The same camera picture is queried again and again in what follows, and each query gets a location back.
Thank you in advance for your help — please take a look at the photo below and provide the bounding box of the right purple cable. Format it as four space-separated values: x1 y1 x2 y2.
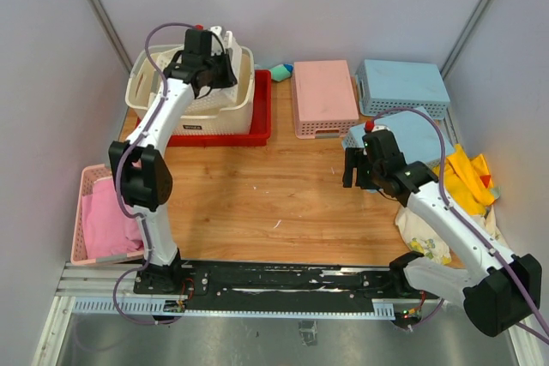
368 107 549 345

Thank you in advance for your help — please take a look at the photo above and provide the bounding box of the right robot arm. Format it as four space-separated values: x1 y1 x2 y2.
342 129 542 337

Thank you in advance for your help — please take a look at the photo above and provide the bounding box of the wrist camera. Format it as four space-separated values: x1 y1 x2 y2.
364 121 389 135
209 26 233 54

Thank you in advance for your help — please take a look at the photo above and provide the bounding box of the green blue soft toy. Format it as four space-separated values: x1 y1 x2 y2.
268 63 293 82

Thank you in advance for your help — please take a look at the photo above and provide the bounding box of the pink basket with towels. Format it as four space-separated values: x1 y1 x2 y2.
70 164 144 266

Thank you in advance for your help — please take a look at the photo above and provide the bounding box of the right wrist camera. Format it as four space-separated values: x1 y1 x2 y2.
364 121 389 135

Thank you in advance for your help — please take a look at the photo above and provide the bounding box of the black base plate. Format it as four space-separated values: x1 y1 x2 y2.
134 261 423 305

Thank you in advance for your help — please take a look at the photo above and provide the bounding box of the pink towel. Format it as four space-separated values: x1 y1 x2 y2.
81 177 143 259

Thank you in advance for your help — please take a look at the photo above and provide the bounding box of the purple cable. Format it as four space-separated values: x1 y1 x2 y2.
368 107 549 345
112 21 202 327

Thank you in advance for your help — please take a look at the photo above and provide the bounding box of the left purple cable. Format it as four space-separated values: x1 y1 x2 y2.
112 21 202 327

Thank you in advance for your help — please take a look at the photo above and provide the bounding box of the blue perforated basket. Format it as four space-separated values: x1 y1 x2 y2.
355 59 450 120
341 111 455 168

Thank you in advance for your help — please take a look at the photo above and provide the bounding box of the printed white yellow cloth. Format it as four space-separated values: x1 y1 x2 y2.
395 144 508 265

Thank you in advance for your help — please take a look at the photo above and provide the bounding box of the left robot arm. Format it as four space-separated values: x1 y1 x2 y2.
108 24 238 294

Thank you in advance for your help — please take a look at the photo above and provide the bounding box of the red tray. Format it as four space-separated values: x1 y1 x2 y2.
134 68 274 148

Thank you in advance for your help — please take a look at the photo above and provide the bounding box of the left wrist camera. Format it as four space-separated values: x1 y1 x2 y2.
209 26 233 54

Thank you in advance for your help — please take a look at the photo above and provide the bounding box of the grey cable duct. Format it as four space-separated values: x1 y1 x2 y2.
73 293 395 321

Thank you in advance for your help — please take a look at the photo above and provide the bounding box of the small cream basket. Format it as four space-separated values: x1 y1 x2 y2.
148 26 249 117

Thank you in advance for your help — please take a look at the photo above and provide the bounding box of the pink perforated basket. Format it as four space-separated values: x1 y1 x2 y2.
292 60 359 139

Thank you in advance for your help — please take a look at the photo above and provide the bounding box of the aluminium frame rail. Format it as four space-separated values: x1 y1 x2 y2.
53 261 142 297

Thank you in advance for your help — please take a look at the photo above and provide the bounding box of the large cream basket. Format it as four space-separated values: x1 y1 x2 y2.
125 47 255 135

